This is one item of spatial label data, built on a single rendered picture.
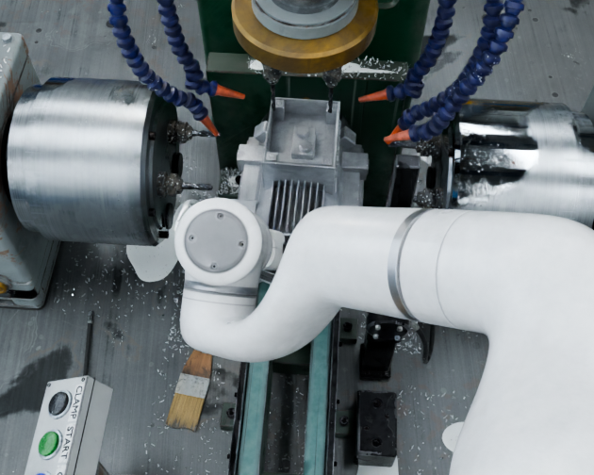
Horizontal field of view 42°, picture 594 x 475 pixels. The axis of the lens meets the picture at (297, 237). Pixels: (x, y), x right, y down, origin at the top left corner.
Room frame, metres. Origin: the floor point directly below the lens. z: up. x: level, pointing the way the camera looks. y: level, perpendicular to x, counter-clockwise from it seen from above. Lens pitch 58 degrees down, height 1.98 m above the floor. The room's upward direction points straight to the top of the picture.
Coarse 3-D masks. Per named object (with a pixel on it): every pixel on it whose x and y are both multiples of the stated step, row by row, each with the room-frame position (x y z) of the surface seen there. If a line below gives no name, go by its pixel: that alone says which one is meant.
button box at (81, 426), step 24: (48, 384) 0.35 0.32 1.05; (72, 384) 0.35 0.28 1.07; (96, 384) 0.35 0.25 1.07; (72, 408) 0.31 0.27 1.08; (96, 408) 0.32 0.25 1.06; (72, 432) 0.28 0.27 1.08; (96, 432) 0.29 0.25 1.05; (48, 456) 0.26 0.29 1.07; (72, 456) 0.25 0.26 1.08; (96, 456) 0.26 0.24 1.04
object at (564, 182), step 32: (448, 128) 0.71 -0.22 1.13; (480, 128) 0.68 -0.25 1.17; (512, 128) 0.68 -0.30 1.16; (544, 128) 0.68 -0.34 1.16; (576, 128) 0.68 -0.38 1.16; (448, 160) 0.65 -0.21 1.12; (480, 160) 0.63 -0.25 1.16; (512, 160) 0.63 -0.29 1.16; (544, 160) 0.63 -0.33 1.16; (576, 160) 0.63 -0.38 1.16; (448, 192) 0.61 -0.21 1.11; (480, 192) 0.59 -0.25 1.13; (512, 192) 0.59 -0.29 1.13; (544, 192) 0.59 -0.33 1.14; (576, 192) 0.59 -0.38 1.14
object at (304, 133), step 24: (288, 120) 0.74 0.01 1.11; (312, 120) 0.74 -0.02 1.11; (336, 120) 0.73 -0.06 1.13; (288, 144) 0.69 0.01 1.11; (312, 144) 0.68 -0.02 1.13; (336, 144) 0.67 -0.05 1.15; (264, 168) 0.64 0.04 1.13; (288, 168) 0.63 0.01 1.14; (312, 168) 0.63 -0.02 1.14; (336, 168) 0.65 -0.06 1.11
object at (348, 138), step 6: (258, 126) 0.75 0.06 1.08; (264, 126) 0.74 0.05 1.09; (258, 132) 0.74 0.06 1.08; (264, 132) 0.73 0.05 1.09; (342, 132) 0.73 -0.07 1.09; (348, 132) 0.73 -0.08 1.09; (354, 132) 0.74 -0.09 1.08; (258, 138) 0.73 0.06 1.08; (264, 138) 0.73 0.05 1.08; (342, 138) 0.72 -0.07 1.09; (348, 138) 0.72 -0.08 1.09; (354, 138) 0.73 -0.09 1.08; (342, 144) 0.72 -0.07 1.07; (348, 144) 0.72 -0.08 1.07; (354, 144) 0.72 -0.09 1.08
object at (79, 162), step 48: (48, 96) 0.74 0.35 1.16; (96, 96) 0.74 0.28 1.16; (144, 96) 0.74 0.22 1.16; (48, 144) 0.66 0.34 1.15; (96, 144) 0.66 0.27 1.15; (144, 144) 0.66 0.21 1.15; (48, 192) 0.61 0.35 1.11; (96, 192) 0.61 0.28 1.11; (144, 192) 0.61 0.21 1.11; (96, 240) 0.60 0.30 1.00; (144, 240) 0.59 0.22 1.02
